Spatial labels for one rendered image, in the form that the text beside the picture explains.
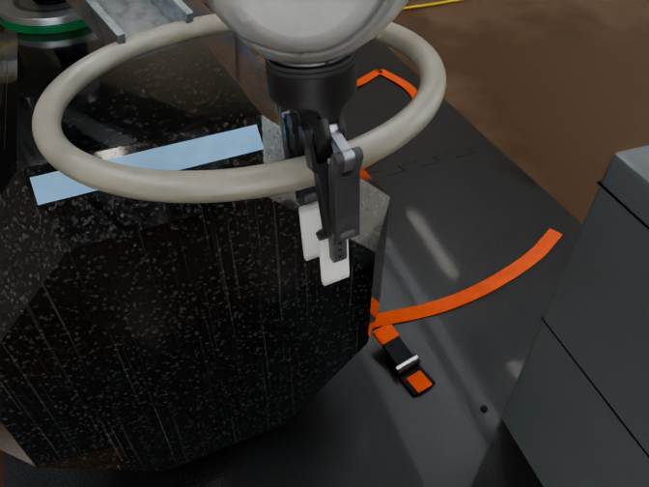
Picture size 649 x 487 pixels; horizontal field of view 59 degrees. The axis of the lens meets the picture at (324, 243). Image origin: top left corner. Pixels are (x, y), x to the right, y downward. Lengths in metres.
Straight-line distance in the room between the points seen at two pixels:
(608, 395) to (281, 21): 0.99
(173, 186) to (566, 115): 2.29
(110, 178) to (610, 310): 0.80
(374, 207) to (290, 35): 0.84
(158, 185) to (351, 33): 0.33
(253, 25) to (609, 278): 0.87
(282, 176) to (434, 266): 1.32
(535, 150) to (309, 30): 2.21
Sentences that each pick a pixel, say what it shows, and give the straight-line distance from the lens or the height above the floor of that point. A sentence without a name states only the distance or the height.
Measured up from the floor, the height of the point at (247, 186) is 0.98.
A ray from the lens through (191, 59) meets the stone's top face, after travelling 1.06.
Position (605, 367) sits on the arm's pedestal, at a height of 0.46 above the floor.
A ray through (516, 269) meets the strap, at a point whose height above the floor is 0.02.
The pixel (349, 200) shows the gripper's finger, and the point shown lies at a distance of 0.50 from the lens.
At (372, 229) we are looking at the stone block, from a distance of 1.05.
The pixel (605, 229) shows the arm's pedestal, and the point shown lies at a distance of 1.01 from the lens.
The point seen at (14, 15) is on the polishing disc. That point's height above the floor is 0.87.
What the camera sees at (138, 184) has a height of 0.98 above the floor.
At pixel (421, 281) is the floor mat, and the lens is 1.75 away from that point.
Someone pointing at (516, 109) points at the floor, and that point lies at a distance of 2.66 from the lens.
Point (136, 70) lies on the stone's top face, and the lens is 1.04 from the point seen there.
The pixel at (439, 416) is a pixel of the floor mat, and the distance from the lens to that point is 1.49.
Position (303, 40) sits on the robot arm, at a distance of 0.23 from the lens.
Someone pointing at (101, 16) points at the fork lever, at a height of 0.97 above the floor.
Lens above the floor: 1.30
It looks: 44 degrees down
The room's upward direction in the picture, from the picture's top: straight up
